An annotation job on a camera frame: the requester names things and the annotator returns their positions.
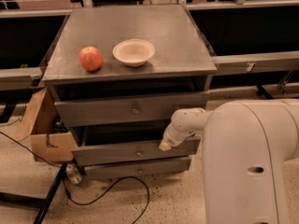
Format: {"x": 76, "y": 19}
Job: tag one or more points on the grey wooden drawer cabinet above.
{"x": 181, "y": 62}

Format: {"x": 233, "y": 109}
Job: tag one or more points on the grey rail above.
{"x": 20, "y": 78}
{"x": 256, "y": 63}

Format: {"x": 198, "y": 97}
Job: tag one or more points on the white paper bowl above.
{"x": 133, "y": 52}

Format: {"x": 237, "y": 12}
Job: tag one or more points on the black metal floor frame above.
{"x": 42, "y": 205}

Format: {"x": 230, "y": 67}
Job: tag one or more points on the grey top drawer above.
{"x": 127, "y": 108}

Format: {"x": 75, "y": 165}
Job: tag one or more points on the grey left side rail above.
{"x": 20, "y": 78}

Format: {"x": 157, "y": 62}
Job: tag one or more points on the red apple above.
{"x": 91, "y": 58}

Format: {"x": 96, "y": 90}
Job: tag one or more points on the plastic water bottle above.
{"x": 73, "y": 173}

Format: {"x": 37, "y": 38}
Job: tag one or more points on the black chair base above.
{"x": 273, "y": 92}

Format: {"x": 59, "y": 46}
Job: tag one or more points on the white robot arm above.
{"x": 245, "y": 144}

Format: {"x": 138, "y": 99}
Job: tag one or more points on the brown cardboard box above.
{"x": 37, "y": 124}

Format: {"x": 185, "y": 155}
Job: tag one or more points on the grey drawer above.
{"x": 127, "y": 108}
{"x": 104, "y": 146}
{"x": 152, "y": 167}

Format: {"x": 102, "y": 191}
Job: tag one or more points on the grey bottom drawer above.
{"x": 152, "y": 167}

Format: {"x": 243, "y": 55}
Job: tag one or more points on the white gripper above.
{"x": 171, "y": 137}

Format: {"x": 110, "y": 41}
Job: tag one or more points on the grey right side rail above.
{"x": 256, "y": 63}

